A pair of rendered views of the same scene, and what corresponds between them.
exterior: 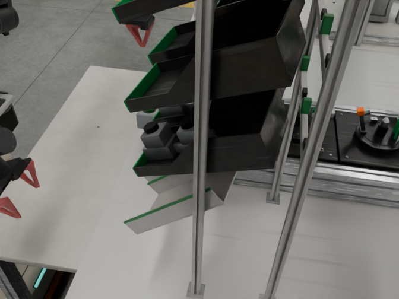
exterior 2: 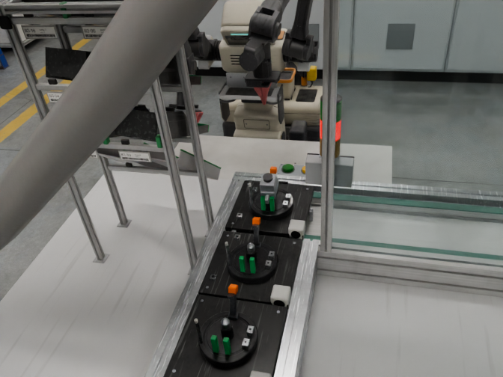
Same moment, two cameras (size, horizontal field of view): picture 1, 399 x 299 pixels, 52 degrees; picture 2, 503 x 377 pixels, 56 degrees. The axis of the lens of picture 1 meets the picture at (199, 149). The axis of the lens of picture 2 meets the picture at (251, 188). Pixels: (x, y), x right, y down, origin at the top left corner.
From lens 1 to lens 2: 1.63 m
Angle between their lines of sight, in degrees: 71
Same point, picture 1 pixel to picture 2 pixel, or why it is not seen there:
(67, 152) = (263, 153)
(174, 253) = (156, 212)
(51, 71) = not seen: outside the picture
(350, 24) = (16, 46)
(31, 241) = not seen: hidden behind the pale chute
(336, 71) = (26, 72)
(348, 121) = (263, 316)
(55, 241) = not seen: hidden behind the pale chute
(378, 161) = (190, 329)
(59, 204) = (211, 158)
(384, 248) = (117, 348)
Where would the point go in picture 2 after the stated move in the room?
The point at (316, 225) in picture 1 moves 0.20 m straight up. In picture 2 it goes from (159, 298) to (143, 249)
